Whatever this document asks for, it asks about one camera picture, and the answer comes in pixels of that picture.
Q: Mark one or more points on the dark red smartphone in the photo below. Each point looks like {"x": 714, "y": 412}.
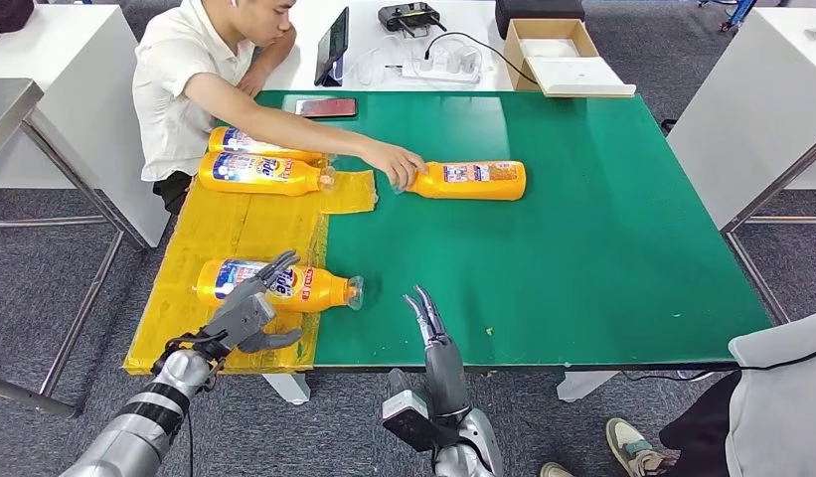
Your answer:
{"x": 326, "y": 108}

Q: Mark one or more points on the steel table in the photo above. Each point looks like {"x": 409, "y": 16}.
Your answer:
{"x": 6, "y": 102}

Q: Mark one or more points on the dark bag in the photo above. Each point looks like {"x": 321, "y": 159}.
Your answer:
{"x": 7, "y": 14}

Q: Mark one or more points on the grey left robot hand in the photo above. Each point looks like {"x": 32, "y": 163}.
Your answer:
{"x": 246, "y": 313}

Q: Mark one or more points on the yellow plastic sheet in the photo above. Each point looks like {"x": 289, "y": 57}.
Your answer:
{"x": 236, "y": 230}

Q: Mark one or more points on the open cardboard box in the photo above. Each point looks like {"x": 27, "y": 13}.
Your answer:
{"x": 548, "y": 29}

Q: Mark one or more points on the white power strip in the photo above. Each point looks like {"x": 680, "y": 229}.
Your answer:
{"x": 444, "y": 72}

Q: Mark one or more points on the black router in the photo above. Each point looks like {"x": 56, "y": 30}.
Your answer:
{"x": 411, "y": 16}

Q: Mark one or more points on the green table mat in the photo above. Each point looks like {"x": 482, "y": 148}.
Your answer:
{"x": 579, "y": 263}

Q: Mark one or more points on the black case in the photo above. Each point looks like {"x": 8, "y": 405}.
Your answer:
{"x": 539, "y": 14}

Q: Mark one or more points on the black tablet on stand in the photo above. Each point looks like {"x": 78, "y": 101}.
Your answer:
{"x": 331, "y": 46}

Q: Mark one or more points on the white foam packaging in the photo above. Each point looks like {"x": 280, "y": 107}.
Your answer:
{"x": 581, "y": 74}

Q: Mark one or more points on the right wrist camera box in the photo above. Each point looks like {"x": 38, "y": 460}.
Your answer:
{"x": 414, "y": 424}

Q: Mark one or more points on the orange detergent bottle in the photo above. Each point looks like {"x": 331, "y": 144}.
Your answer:
{"x": 226, "y": 141}
{"x": 315, "y": 289}
{"x": 473, "y": 184}
{"x": 249, "y": 174}

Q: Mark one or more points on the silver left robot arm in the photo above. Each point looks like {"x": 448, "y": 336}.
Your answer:
{"x": 137, "y": 428}

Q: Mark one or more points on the person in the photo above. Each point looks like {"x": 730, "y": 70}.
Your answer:
{"x": 776, "y": 408}
{"x": 177, "y": 85}

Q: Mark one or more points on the white desk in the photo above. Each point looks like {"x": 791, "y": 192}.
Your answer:
{"x": 743, "y": 99}
{"x": 58, "y": 46}
{"x": 365, "y": 23}

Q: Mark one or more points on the white table foot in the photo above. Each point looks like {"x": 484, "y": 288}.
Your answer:
{"x": 582, "y": 385}
{"x": 289, "y": 390}

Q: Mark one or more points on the blue metal frame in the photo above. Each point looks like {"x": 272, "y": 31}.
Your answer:
{"x": 740, "y": 10}

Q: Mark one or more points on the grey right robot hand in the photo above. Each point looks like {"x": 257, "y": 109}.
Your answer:
{"x": 447, "y": 375}

